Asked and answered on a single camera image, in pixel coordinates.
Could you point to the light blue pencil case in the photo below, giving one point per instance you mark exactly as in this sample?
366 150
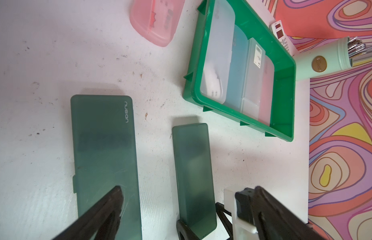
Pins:
238 69

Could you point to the clear frosted pencil case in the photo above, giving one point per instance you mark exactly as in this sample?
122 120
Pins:
216 70

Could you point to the pens in cup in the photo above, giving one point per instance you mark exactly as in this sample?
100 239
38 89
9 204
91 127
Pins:
358 52

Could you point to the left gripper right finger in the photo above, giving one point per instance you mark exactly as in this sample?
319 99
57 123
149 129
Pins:
275 222

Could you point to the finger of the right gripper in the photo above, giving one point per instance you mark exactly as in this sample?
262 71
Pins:
184 232
222 214

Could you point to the green plastic storage tray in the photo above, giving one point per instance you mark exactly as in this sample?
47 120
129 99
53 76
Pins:
247 19

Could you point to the pink pencil case front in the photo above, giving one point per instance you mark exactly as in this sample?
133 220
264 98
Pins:
267 92

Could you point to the pink pencil case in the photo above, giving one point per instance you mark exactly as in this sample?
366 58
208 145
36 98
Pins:
267 92
156 20

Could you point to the clear box with barcode label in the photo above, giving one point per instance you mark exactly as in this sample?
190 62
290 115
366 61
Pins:
253 80

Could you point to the dark green pencil case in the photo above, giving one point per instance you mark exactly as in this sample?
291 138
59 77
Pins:
195 178
105 156

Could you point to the mint green pen cup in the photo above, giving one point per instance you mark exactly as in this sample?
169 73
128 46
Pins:
325 60

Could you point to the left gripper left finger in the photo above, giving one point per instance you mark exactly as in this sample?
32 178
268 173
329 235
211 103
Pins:
100 222

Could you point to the white calculator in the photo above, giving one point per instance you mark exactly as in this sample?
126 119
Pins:
278 31

